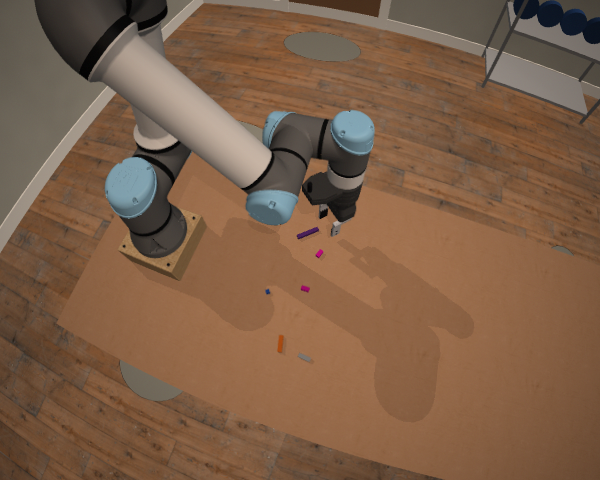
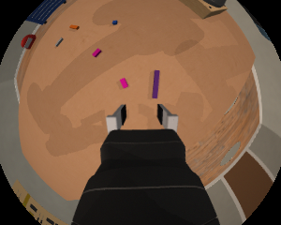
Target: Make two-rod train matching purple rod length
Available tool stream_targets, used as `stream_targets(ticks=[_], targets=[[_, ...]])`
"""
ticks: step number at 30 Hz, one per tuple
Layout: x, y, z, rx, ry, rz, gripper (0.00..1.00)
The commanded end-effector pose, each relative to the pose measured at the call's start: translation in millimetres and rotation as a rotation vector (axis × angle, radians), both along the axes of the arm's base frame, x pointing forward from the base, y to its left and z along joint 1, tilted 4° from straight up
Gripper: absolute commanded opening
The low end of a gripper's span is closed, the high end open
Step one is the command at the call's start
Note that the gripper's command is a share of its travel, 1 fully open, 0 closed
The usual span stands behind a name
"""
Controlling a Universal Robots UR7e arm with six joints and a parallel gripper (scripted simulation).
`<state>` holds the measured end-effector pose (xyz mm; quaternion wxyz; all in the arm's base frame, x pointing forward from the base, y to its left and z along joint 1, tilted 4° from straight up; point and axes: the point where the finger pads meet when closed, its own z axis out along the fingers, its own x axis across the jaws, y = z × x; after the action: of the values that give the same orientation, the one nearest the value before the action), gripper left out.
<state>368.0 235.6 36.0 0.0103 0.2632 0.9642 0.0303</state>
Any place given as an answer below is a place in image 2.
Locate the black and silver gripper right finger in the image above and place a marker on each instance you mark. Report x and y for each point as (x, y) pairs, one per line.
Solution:
(166, 118)

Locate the grey rod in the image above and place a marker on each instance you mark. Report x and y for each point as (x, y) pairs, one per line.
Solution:
(58, 42)

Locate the dark purple rod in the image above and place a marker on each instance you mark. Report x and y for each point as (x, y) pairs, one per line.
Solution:
(156, 82)

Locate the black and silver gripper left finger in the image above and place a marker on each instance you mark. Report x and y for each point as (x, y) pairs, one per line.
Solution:
(116, 120)

